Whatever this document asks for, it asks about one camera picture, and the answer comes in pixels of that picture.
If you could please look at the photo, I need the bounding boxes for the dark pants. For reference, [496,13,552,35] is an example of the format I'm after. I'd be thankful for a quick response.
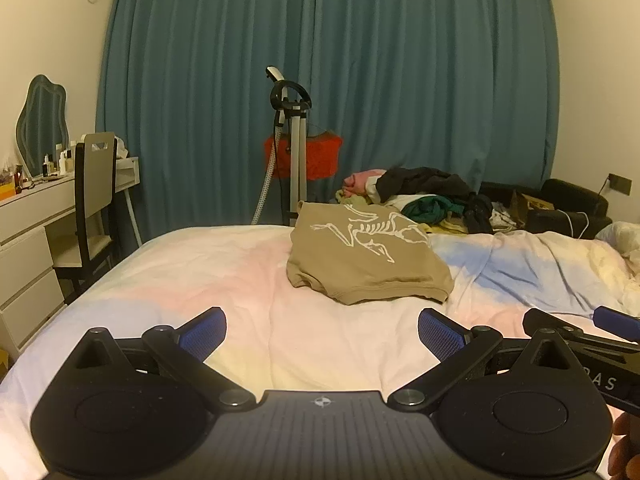
[462,192,496,235]

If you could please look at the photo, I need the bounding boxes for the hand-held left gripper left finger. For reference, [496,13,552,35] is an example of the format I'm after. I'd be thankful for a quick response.
[65,306,256,409]

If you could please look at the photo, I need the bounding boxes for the brown paper bag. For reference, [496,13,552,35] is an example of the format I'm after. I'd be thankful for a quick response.
[515,191,556,228]

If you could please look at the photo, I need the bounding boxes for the pale green garment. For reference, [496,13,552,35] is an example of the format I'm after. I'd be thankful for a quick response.
[335,189,376,207]

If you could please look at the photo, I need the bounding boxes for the white charging cable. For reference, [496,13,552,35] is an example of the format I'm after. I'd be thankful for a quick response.
[552,210,591,240]

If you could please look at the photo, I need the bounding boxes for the white printed garment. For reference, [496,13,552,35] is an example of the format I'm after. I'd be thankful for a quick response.
[490,202,518,233]

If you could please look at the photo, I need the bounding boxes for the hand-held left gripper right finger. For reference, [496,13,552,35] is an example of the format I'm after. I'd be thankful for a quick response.
[387,307,578,409]

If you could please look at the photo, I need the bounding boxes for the garment steamer stand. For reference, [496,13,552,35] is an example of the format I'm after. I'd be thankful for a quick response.
[265,65,312,228]

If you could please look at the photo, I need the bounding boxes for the person's right hand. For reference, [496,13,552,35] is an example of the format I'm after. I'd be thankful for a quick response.
[611,410,640,480]

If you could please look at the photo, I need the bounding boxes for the yellow cloth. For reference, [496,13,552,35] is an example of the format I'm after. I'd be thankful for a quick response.
[425,220,471,235]

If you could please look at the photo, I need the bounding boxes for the pink garment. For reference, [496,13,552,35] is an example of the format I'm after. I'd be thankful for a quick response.
[342,170,386,196]

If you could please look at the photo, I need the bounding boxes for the black garment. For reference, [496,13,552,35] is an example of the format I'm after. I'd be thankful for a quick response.
[375,166,473,202]

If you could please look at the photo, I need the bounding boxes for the cluster of cosmetic bottles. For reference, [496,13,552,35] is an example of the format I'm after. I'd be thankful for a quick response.
[12,140,81,196]

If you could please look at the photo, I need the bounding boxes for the khaki printed t-shirt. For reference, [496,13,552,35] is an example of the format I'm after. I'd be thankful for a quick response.
[286,200,455,306]

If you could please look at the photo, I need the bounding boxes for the wavy edged mirror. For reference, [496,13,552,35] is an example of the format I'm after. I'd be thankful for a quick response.
[15,74,69,178]

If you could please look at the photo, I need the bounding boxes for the beige and black chair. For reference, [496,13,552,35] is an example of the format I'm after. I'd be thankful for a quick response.
[52,131,121,306]

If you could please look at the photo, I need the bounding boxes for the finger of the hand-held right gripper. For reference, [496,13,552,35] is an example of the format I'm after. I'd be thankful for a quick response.
[522,307,603,352]
[592,306,640,345]

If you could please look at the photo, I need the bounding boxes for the red hanging garment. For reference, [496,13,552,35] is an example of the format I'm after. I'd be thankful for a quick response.
[263,130,346,181]

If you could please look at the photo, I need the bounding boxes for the pile of mixed clothes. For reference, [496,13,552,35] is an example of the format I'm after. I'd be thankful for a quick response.
[480,178,613,240]

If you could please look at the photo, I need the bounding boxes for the white dresser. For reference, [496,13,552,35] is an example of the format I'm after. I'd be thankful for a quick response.
[0,156,141,361]

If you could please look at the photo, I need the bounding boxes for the pastel bed sheet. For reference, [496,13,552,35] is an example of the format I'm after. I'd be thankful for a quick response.
[0,224,640,480]

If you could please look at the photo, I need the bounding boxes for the teal curtain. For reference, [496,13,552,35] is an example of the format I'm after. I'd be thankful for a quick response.
[95,0,561,248]

